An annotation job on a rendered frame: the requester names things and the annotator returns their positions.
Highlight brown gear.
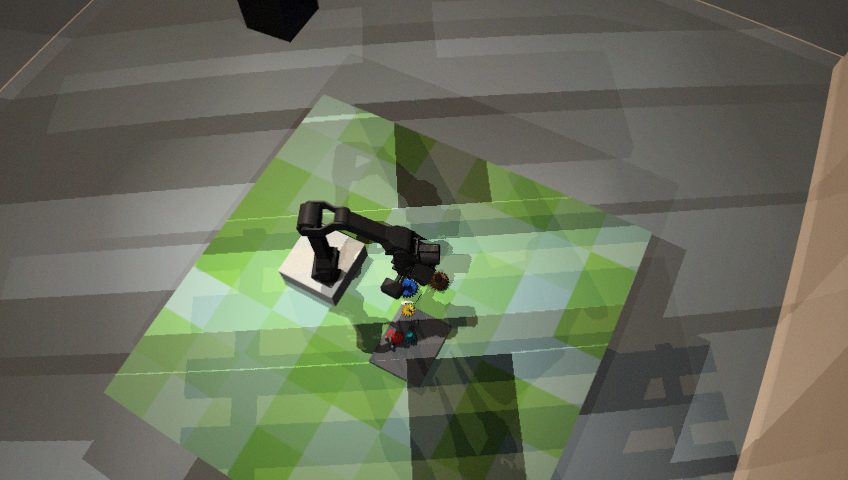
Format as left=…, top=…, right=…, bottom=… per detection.
left=428, top=271, right=449, bottom=291

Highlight blue gear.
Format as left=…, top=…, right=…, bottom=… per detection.
left=402, top=279, right=418, bottom=298

